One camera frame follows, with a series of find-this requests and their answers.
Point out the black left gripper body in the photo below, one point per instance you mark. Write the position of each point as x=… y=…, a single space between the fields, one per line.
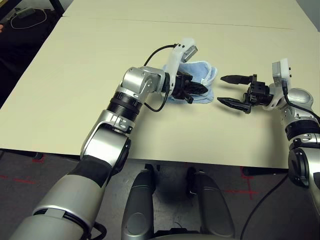
x=181 y=86

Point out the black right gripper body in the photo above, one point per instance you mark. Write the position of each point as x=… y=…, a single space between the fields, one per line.
x=258 y=95

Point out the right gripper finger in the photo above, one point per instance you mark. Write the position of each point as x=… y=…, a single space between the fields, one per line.
x=236 y=79
x=235 y=103

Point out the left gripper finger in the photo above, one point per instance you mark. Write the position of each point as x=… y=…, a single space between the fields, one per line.
x=197 y=92
x=198 y=86

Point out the light blue terry towel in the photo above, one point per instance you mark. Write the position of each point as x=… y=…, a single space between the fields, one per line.
x=200 y=67

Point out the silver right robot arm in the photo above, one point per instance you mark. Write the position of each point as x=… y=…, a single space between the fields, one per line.
x=300 y=120

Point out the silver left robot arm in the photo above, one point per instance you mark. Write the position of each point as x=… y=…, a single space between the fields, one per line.
x=140 y=80

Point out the black framed side table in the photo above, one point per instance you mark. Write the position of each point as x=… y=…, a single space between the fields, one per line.
x=58 y=7

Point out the grey power adapter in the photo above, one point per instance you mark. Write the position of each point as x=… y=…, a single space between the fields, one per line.
x=25 y=12

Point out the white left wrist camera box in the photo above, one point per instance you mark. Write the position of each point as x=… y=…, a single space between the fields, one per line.
x=175 y=60

